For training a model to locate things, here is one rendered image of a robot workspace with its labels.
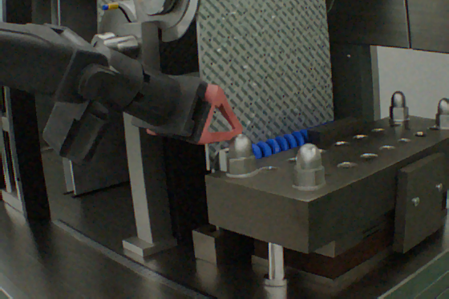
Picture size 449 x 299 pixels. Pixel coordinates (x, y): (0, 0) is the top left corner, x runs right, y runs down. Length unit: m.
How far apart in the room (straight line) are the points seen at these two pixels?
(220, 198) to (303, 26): 0.29
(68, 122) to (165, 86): 0.12
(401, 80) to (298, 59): 2.95
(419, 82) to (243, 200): 3.09
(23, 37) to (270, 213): 0.33
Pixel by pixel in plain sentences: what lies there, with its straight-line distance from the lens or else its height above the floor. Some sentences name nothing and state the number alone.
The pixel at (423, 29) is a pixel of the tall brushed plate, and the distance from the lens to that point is 0.99.
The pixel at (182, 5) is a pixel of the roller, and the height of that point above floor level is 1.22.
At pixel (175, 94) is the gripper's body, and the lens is 0.77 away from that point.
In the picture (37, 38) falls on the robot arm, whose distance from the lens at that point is 0.62.
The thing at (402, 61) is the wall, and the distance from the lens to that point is 3.85.
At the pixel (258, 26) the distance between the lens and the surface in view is 0.89.
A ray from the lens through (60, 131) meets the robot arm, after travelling 0.73.
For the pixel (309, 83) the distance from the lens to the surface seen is 0.96.
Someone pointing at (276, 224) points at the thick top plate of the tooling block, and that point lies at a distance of 0.73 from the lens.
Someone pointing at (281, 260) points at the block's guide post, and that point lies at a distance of 0.79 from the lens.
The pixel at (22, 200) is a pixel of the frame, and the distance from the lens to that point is 1.10.
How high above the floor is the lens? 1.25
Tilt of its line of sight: 13 degrees down
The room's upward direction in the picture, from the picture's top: 4 degrees counter-clockwise
